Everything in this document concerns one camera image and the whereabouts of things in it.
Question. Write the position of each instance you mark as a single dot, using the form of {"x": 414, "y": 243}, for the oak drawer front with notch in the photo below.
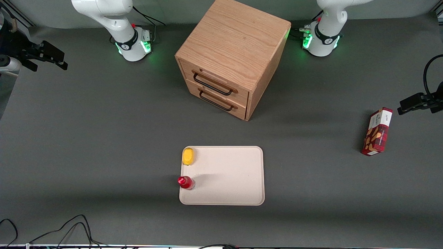
{"x": 244, "y": 97}

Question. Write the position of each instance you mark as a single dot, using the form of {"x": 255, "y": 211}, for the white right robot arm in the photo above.
{"x": 121, "y": 34}

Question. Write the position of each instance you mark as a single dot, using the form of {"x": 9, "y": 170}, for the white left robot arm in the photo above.
{"x": 325, "y": 39}

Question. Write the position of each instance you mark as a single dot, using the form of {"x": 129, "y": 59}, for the plain oak drawer front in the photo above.
{"x": 241, "y": 112}

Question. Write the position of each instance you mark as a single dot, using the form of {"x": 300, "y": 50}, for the oak wooden drawer cabinet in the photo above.
{"x": 235, "y": 34}

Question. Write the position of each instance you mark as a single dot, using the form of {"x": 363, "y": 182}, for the yellow sponge mango toy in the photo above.
{"x": 188, "y": 156}

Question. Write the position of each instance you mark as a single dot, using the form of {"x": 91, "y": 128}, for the beige plastic tray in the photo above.
{"x": 228, "y": 176}

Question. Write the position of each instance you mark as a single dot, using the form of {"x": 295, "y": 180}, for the red capped cola bottle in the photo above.
{"x": 185, "y": 182}

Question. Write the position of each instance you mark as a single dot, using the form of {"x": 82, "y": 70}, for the red plaid snack box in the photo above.
{"x": 377, "y": 133}

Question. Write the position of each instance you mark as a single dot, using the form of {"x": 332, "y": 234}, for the black camera on clamp arm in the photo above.
{"x": 48, "y": 52}

